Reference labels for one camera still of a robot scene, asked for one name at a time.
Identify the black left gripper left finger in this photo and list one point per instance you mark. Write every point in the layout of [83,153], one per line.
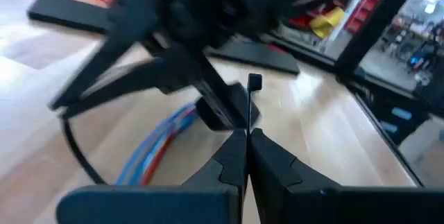
[173,203]

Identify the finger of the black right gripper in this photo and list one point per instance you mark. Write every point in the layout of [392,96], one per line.
[138,78]
[100,61]

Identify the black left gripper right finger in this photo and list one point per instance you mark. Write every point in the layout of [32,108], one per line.
[312,203]

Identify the yellow bag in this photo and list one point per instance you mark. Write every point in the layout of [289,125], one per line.
[326,23]

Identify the red bin shelf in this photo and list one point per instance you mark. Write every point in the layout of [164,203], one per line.
[362,9]

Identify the black frame post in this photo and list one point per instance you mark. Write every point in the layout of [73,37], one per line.
[378,23]

